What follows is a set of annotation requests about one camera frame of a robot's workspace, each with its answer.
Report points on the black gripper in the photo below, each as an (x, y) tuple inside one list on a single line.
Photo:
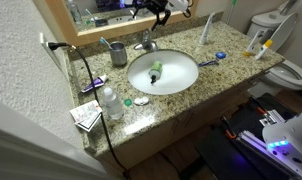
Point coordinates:
[(157, 5)]

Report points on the chrome faucet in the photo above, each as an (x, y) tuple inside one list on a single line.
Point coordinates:
[(147, 43)]

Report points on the green soap bottle black pump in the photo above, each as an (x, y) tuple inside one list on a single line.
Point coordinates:
[(155, 69)]

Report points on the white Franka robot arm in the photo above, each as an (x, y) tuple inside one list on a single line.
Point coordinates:
[(291, 133)]

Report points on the green bottle cap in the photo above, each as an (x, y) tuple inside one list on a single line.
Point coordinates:
[(127, 102)]

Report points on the clear plastic bottle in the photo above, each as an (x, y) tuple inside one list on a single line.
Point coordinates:
[(113, 105)]

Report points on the wooden framed mirror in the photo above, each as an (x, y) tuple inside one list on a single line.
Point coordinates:
[(117, 31)]

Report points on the stainless steel tumbler cup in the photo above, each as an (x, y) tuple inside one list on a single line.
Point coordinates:
[(118, 55)]

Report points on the white oval sink basin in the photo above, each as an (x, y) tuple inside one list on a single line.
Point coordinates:
[(181, 75)]

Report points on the blue white toothbrush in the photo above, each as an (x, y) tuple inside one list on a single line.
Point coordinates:
[(105, 42)]

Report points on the small blue box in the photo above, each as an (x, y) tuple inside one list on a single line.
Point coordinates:
[(220, 55)]

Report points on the white contact lens case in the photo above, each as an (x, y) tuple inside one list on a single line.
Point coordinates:
[(141, 101)]

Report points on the purple toothpaste tube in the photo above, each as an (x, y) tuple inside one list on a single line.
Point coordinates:
[(95, 84)]

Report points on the white tube yellow cap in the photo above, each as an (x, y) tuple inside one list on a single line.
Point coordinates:
[(262, 50)]

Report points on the wooden vanity cabinet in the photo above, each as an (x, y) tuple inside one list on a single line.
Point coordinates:
[(177, 133)]

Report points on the white paper packet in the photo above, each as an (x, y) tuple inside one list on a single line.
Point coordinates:
[(85, 111)]

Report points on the black edged white card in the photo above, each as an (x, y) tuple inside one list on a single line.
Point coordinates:
[(89, 126)]

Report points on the black orange clamp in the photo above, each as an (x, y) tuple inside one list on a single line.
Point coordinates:
[(229, 131), (262, 111)]

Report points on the white toilet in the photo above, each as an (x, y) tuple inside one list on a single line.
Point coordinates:
[(284, 76)]

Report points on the black robot cart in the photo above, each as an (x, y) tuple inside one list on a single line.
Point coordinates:
[(224, 153)]

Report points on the white door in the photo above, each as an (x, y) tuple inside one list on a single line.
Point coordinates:
[(31, 153)]

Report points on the white wall outlet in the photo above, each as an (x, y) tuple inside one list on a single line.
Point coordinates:
[(52, 53)]

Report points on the aluminum base rail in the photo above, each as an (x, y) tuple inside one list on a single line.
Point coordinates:
[(257, 138)]

